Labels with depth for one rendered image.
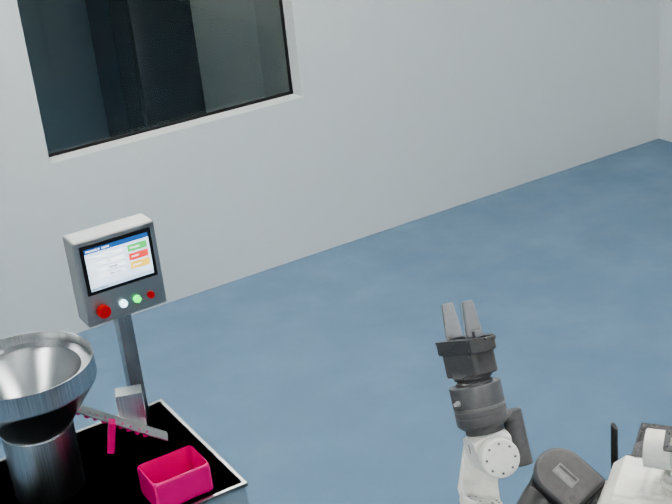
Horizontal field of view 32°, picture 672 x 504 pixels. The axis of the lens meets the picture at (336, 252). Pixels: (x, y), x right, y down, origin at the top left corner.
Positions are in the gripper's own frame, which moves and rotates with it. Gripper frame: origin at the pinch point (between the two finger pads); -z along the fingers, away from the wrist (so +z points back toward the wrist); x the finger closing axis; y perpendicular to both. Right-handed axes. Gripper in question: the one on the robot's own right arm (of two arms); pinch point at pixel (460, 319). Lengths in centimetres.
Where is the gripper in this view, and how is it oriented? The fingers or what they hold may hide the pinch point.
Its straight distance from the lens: 199.1
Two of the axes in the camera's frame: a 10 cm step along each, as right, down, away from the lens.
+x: 5.4, -1.1, -8.4
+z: 2.2, 9.8, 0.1
